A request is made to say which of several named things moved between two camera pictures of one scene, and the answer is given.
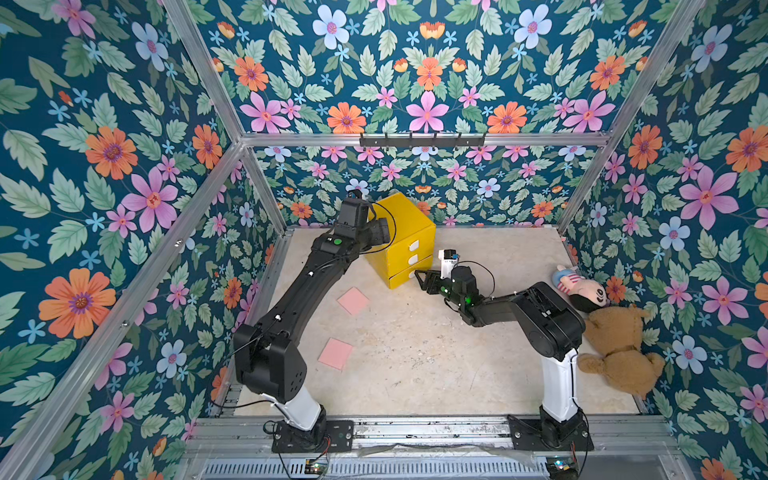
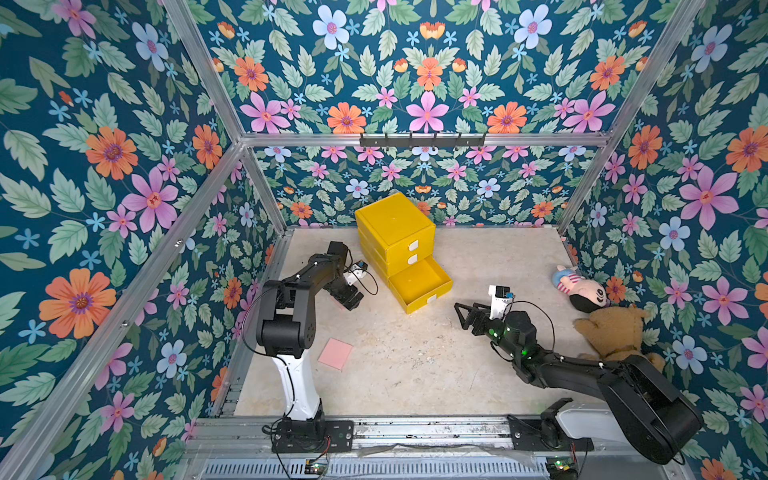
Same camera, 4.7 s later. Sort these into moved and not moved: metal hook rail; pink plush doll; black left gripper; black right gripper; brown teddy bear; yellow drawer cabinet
Moved: yellow drawer cabinet; black right gripper; black left gripper
Not moved: pink plush doll; brown teddy bear; metal hook rail
